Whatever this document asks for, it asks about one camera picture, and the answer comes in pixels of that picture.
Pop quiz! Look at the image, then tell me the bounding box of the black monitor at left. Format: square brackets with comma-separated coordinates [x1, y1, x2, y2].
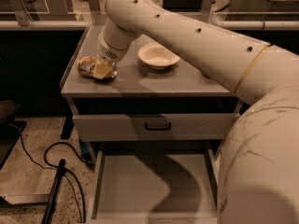
[0, 100, 28, 170]

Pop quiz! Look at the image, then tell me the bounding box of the white horizontal rail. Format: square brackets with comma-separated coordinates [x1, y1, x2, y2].
[0, 21, 299, 31]

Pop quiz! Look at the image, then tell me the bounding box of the crushed orange soda can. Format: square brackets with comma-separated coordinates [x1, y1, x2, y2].
[77, 56, 117, 79]

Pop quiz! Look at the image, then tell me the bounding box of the black cable left floor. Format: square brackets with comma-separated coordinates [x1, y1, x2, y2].
[19, 133, 95, 224]

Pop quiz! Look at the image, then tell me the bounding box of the white paper bowl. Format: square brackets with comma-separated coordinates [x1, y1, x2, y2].
[138, 43, 180, 70]

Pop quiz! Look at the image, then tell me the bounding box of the grey drawer cabinet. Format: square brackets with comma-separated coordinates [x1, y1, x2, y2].
[62, 35, 242, 210]

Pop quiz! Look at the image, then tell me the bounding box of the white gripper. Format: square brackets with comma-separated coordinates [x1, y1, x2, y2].
[93, 19, 141, 79]

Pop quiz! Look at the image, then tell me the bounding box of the open middle drawer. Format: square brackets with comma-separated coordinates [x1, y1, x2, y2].
[87, 151, 217, 224]

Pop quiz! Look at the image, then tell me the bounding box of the closed top drawer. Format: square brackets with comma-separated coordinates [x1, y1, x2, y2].
[73, 113, 240, 142]

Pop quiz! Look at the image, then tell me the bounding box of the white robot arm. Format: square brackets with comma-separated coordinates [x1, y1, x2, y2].
[97, 0, 299, 224]

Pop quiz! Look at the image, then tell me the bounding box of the black bar on floor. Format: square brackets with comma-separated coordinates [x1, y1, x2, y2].
[42, 159, 65, 224]

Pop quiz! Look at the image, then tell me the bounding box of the black drawer handle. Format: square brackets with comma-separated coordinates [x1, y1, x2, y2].
[145, 122, 172, 131]

